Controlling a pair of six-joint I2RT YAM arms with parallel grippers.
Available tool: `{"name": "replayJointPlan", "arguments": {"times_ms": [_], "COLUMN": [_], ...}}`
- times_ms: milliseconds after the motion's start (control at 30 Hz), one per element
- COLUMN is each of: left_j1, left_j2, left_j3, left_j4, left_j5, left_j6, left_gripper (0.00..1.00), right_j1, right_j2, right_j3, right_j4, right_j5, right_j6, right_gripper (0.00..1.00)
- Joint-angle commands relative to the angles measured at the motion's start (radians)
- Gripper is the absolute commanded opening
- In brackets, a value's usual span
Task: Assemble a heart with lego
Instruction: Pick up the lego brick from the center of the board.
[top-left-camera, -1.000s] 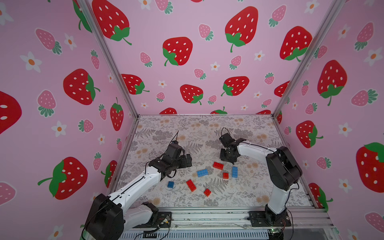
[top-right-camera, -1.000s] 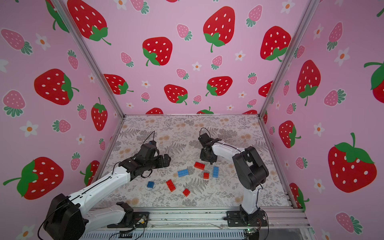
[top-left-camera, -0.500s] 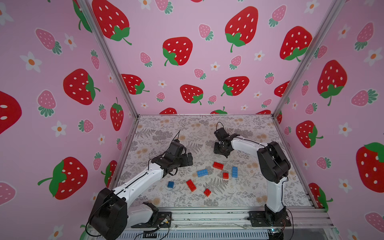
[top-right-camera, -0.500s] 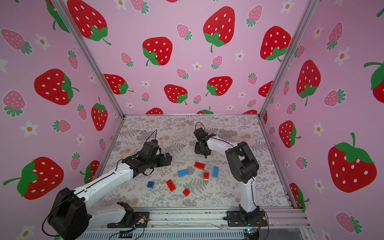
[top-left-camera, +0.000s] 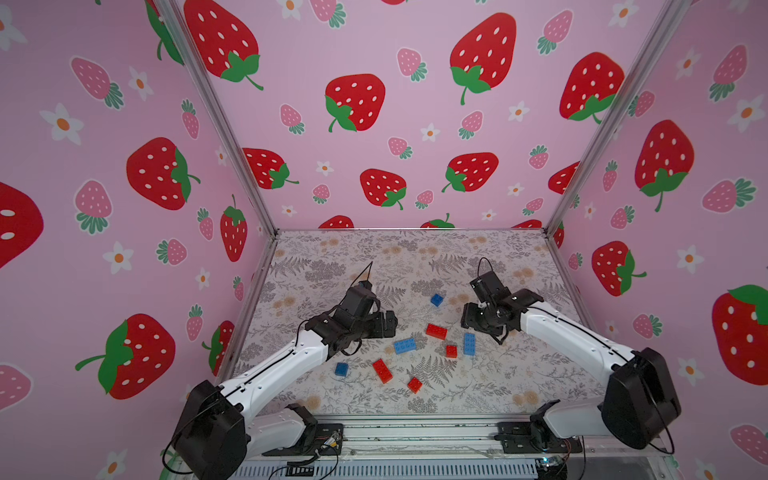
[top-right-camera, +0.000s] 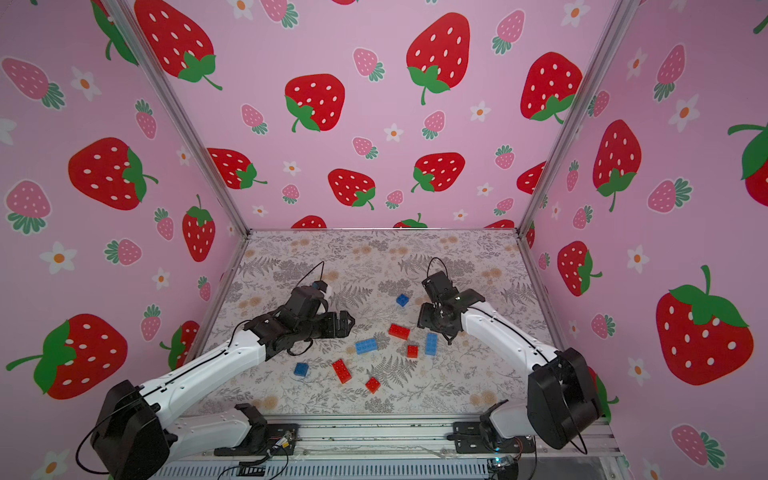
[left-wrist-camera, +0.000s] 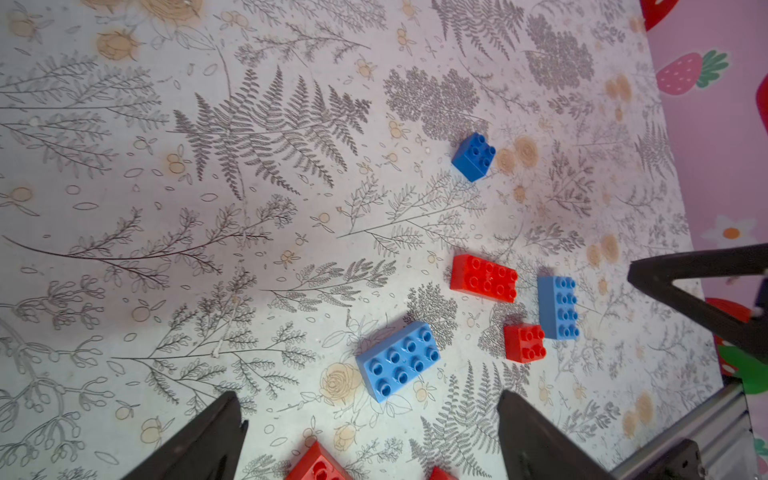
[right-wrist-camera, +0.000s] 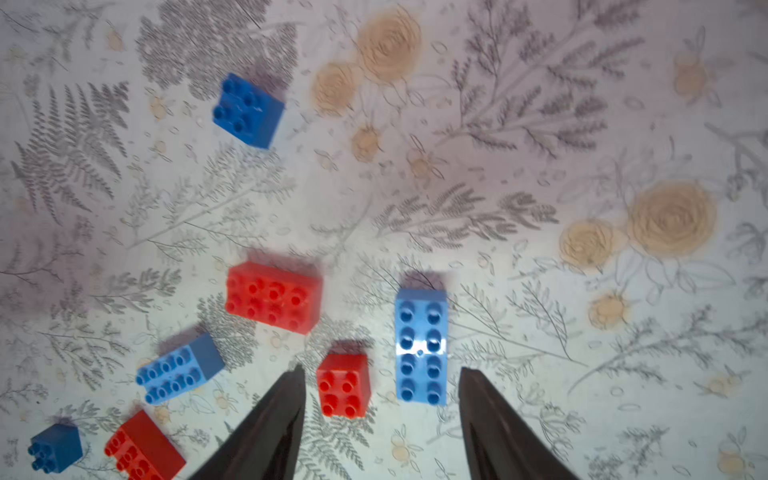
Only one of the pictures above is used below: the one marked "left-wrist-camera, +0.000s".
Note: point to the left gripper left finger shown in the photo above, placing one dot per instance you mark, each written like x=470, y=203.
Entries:
x=208, y=447

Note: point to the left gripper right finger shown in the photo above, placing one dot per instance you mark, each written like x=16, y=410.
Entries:
x=533, y=448

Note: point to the light blue 2x4 brick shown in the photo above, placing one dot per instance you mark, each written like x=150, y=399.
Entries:
x=398, y=360
x=557, y=307

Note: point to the red 2x4 brick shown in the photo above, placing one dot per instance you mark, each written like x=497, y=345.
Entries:
x=318, y=464
x=479, y=277

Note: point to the dark blue 2x2 brick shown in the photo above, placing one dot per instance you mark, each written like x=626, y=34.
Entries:
x=474, y=157

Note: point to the small red 2x2 brick centre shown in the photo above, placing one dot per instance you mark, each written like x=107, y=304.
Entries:
x=524, y=343

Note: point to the aluminium front rail frame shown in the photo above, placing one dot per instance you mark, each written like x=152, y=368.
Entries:
x=716, y=437

